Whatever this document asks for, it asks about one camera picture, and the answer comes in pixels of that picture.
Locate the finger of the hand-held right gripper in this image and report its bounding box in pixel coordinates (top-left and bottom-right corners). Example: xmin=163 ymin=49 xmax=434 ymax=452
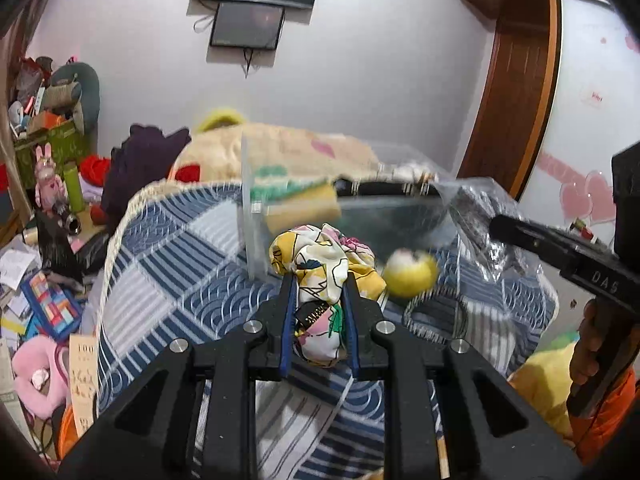
xmin=488 ymin=213 xmax=622 ymax=287

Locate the brown wooden wardrobe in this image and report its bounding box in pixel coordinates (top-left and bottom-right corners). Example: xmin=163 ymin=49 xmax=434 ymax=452
xmin=447 ymin=0 xmax=613 ymax=198

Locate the green cardboard box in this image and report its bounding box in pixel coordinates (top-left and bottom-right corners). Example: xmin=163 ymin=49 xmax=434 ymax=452
xmin=13 ymin=116 xmax=92 ymax=191

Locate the green bottle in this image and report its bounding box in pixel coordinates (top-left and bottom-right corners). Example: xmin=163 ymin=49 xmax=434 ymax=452
xmin=62 ymin=160 xmax=87 ymax=213

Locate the person's right hand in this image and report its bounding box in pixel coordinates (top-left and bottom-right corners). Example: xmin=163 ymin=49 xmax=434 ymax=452
xmin=569 ymin=300 xmax=615 ymax=400

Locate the small black monitor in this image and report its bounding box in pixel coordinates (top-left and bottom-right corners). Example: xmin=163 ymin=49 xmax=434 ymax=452
xmin=209 ymin=2 xmax=286 ymax=52

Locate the red cloth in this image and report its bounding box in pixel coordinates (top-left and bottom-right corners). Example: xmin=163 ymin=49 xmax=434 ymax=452
xmin=78 ymin=155 xmax=113 ymax=187

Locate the pink plush toy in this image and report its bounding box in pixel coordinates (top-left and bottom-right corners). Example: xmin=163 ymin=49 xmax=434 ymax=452
xmin=11 ymin=335 xmax=71 ymax=418

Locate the blue white patchwork quilt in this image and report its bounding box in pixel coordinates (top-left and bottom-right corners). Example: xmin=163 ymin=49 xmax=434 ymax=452
xmin=94 ymin=179 xmax=560 ymax=480

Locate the teal neck pillow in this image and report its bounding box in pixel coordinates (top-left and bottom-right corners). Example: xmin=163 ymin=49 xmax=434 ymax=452
xmin=49 ymin=61 xmax=101 ymax=136

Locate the person's right forearm orange sleeve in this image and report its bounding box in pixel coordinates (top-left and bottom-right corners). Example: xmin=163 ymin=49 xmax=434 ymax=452
xmin=572 ymin=367 xmax=640 ymax=467

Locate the white door with pink hearts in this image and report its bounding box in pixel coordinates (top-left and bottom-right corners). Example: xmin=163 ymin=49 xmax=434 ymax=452
xmin=517 ymin=0 xmax=640 ymax=248

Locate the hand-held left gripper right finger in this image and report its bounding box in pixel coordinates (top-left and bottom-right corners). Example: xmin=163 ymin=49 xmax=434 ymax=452
xmin=344 ymin=272 xmax=587 ymax=480

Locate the clear plastic storage box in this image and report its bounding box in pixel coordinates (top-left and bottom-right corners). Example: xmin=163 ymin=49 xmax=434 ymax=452
xmin=241 ymin=132 xmax=453 ymax=279

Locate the colourful box on floor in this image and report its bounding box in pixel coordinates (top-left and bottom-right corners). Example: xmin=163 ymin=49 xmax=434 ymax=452
xmin=21 ymin=271 xmax=83 ymax=336

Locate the yellow green sponge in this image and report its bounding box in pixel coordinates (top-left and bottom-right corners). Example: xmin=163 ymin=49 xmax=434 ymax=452
xmin=250 ymin=165 xmax=342 ymax=233

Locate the cream plush blanket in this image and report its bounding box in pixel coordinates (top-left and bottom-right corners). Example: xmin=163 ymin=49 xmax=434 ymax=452
xmin=167 ymin=122 xmax=382 ymax=196

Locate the pink rabbit figure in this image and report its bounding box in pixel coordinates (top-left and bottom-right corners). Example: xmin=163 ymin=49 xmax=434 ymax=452
xmin=33 ymin=142 xmax=67 ymax=207

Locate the yellow plush hat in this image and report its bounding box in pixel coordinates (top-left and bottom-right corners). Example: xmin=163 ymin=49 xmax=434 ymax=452
xmin=194 ymin=106 xmax=248 ymax=133

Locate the yellow white plush ball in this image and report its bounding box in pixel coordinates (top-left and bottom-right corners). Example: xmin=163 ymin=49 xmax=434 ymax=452
xmin=382 ymin=248 xmax=440 ymax=299

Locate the dark purple garment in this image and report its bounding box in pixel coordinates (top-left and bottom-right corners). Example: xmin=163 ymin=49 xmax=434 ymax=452
xmin=101 ymin=123 xmax=192 ymax=221

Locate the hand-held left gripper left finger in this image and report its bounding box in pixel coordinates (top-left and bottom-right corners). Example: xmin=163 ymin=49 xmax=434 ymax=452
xmin=59 ymin=273 xmax=298 ymax=480

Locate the yellow white floral cloth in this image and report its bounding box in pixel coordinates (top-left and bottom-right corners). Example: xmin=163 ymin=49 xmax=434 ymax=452
xmin=269 ymin=223 xmax=388 ymax=367

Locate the clear plastic bag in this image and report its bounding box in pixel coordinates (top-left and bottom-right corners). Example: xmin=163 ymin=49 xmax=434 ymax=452
xmin=434 ymin=176 xmax=547 ymax=282

